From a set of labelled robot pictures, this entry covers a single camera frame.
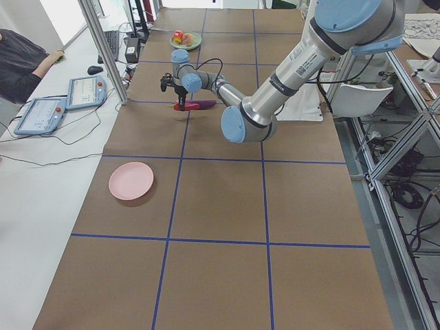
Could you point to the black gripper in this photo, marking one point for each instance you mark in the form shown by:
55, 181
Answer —
179, 91

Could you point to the red chili pepper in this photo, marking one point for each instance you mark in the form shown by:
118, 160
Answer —
186, 106

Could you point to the purple eggplant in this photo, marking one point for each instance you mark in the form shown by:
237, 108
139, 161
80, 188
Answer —
204, 104

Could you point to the peach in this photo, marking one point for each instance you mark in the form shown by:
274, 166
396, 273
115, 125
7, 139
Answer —
188, 39

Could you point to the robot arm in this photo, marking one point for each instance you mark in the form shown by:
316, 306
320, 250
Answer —
338, 26

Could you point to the person's hand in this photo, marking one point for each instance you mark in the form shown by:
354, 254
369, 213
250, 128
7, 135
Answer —
57, 56

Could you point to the green plate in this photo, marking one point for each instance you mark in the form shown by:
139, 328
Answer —
195, 45

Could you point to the black power adapter box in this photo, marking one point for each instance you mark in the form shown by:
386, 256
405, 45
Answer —
132, 51

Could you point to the black keyboard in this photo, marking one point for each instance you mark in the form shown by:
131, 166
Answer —
112, 38

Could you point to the black computer mouse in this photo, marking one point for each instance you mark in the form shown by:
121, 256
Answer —
94, 69

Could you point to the pink plate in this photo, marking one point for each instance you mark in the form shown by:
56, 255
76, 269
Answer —
131, 181

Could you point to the far blue teach pendant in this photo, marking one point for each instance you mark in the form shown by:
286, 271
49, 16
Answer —
86, 92

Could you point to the blue teach pendant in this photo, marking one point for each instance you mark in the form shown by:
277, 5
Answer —
86, 92
42, 116

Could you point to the near blue teach pendant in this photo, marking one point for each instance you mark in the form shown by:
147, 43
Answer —
42, 116

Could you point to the person in dark shirt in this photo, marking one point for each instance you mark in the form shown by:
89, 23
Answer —
23, 66

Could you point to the white plastic cover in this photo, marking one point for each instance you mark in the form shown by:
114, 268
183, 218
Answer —
351, 101

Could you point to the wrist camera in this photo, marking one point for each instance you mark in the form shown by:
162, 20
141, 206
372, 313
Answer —
166, 81

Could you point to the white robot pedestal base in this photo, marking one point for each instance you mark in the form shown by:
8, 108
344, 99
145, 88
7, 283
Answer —
303, 106

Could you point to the grey aluminium frame post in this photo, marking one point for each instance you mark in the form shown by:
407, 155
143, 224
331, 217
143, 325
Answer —
101, 43

